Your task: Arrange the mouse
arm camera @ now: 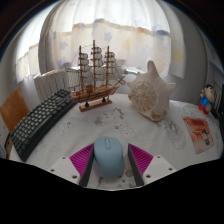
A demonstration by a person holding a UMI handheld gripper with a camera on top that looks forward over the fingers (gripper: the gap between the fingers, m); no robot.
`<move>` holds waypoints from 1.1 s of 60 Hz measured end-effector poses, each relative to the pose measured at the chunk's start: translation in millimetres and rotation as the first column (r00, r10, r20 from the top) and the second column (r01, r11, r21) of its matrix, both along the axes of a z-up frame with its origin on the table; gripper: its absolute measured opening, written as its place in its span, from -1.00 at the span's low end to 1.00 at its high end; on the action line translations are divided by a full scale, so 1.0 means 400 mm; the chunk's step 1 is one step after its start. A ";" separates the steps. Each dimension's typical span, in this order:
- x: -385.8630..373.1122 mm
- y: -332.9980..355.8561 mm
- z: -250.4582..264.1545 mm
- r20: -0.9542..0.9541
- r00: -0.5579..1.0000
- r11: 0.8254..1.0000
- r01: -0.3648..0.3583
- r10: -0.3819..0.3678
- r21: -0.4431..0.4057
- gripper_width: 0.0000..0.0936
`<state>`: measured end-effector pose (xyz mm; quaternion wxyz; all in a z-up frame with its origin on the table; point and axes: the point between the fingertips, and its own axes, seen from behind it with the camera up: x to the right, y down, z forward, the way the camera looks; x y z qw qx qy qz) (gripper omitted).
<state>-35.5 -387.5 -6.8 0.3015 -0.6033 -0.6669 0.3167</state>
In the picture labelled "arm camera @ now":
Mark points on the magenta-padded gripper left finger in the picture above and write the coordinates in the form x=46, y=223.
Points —
x=81, y=159

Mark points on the white printed tablecloth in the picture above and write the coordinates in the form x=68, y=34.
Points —
x=133, y=128

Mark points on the light blue computer mouse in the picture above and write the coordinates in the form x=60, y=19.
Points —
x=108, y=156

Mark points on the red printed mouse pad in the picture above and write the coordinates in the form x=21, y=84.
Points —
x=199, y=133

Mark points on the wooden model sailing ship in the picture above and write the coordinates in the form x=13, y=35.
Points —
x=90, y=91

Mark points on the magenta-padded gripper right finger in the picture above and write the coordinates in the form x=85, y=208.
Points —
x=141, y=159

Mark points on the cartoon boy figurine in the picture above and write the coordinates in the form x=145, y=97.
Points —
x=206, y=100

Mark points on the black monitor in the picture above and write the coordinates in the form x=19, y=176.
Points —
x=221, y=108

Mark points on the white radiator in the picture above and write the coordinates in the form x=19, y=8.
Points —
x=50, y=83

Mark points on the white star-print curtain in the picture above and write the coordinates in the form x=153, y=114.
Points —
x=110, y=36

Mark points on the large white conch shell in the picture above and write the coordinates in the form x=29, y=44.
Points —
x=150, y=95

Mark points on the black computer keyboard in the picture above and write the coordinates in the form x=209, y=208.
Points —
x=40, y=123

